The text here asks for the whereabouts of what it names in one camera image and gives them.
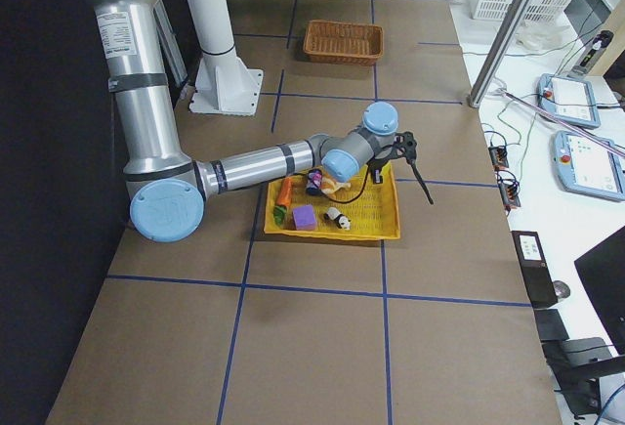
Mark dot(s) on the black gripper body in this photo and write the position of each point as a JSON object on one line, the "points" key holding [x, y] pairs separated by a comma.
{"points": [[377, 170]]}

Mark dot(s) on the yellow woven tray basket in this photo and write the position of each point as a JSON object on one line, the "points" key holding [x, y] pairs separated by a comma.
{"points": [[371, 204]]}

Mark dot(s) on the panda figurine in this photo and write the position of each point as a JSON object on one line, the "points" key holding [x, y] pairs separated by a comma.
{"points": [[340, 220]]}

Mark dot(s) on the orange toy carrot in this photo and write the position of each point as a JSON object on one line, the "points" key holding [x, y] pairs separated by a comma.
{"points": [[282, 201]]}

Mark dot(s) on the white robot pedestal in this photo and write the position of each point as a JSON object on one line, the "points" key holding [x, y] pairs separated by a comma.
{"points": [[223, 84]]}

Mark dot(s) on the black box device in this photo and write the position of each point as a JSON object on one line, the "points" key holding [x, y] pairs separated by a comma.
{"points": [[534, 270]]}

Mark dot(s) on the brown wicker basket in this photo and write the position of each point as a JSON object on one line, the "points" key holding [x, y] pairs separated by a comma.
{"points": [[336, 42]]}

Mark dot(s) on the aluminium frame post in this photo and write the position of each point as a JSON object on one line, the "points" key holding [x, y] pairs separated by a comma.
{"points": [[502, 41]]}

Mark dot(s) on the black monitor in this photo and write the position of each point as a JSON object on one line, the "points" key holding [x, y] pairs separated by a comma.
{"points": [[601, 271]]}

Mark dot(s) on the teach pendant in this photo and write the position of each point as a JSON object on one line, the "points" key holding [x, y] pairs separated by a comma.
{"points": [[584, 167], [569, 100]]}

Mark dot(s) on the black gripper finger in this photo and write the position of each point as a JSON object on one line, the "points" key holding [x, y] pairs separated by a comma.
{"points": [[421, 181]]}

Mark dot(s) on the small pink drink can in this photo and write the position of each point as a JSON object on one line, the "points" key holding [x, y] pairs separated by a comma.
{"points": [[314, 182]]}

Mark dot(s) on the teach pendant lower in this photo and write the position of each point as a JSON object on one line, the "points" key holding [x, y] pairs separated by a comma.
{"points": [[584, 167]]}

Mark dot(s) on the toy croissant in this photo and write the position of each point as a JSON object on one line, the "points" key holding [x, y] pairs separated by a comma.
{"points": [[330, 187]]}

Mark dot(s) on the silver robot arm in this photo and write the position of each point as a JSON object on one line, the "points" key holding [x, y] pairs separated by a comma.
{"points": [[167, 188]]}

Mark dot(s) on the purple foam cube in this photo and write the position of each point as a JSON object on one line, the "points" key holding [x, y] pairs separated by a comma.
{"points": [[304, 218]]}

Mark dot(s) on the teach pendant upper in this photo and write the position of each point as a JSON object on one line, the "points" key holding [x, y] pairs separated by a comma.
{"points": [[569, 100]]}

